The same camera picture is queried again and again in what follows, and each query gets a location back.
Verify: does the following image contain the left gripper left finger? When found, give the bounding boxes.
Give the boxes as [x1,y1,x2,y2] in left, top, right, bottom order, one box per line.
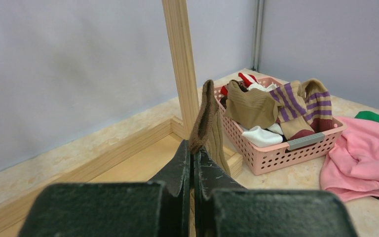
[19,140,190,237]

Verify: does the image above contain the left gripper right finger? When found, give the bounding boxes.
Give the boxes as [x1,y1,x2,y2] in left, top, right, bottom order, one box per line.
[194,149,357,237]

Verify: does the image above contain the brown sock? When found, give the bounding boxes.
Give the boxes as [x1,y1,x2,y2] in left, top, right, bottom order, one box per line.
[225,80,281,129]
[189,79,230,175]

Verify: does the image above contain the wooden clothes rack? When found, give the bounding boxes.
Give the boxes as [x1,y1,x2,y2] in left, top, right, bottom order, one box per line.
[0,0,243,237]

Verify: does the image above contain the pink plastic basket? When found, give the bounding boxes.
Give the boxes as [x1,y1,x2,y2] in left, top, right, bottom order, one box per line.
[214,86,347,175]

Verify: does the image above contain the red white striped sock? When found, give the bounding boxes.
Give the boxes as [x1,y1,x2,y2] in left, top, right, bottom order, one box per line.
[220,73,259,96]

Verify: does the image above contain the purple striped tan sock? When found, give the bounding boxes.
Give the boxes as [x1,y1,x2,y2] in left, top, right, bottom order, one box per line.
[269,79,333,140]

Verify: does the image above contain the pink cloth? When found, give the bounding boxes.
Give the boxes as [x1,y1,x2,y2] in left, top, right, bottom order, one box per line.
[320,117,379,201]

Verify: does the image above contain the green cloth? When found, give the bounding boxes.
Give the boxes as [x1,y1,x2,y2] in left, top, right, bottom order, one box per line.
[354,111,379,122]

